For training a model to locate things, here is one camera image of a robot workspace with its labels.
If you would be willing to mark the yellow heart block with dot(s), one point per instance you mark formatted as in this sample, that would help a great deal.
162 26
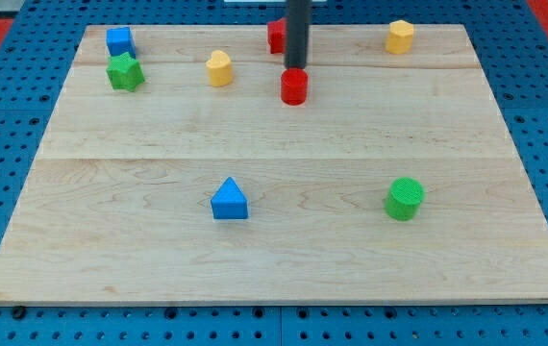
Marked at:
219 69

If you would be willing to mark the light wooden board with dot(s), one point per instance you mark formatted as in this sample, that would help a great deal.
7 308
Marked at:
116 209

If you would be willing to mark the blue cube block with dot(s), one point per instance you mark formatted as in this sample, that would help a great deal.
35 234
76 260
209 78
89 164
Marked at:
119 41

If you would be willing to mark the yellow hexagon block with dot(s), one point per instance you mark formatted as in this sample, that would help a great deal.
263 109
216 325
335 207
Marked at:
399 38

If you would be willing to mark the red star block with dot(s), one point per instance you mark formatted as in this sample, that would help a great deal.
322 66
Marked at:
276 36

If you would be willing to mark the blue triangle block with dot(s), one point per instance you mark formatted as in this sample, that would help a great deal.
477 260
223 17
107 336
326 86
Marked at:
229 202

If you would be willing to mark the green cylinder block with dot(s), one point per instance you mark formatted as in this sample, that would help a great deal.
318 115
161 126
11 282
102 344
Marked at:
404 198

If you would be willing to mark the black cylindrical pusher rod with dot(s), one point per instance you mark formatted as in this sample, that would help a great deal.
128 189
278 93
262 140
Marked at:
298 22

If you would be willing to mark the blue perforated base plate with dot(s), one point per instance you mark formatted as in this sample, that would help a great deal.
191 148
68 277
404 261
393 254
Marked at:
511 41

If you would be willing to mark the green star block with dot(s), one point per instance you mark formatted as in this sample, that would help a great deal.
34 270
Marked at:
124 72

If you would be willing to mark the red cylinder block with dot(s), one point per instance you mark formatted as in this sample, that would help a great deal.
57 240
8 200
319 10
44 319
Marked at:
294 86

